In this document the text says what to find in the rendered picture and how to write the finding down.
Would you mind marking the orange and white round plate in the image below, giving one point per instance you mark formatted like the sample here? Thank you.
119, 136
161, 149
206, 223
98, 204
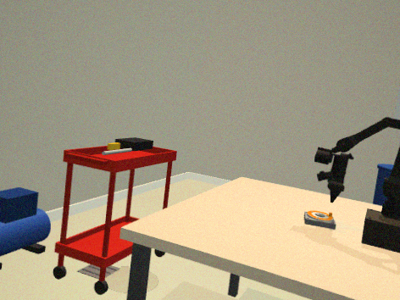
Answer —
312, 214

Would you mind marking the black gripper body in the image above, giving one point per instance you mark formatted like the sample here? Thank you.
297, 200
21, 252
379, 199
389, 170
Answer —
338, 179

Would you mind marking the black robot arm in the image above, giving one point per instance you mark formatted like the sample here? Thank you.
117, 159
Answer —
391, 207

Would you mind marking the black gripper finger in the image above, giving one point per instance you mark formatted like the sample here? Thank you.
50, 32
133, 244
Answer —
334, 195

